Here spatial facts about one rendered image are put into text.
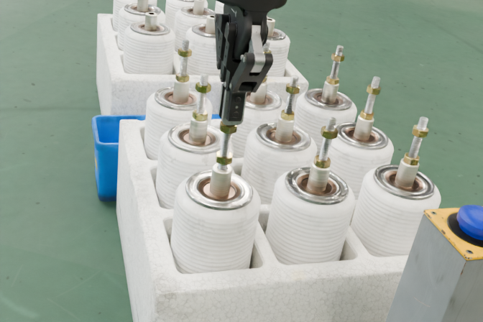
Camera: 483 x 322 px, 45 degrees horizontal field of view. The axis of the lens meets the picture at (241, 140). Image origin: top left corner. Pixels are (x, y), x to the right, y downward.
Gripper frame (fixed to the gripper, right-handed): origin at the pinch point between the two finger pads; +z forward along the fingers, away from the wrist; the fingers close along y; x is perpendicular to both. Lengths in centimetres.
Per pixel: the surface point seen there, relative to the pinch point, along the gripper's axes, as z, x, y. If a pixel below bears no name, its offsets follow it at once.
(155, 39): 11, 0, -50
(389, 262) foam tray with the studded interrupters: 17.9, 20.3, 6.0
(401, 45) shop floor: 36, 101, -124
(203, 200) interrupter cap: 10.5, -2.3, 2.1
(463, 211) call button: 2.9, 17.9, 16.2
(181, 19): 12, 7, -64
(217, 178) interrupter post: 8.6, -0.7, 0.8
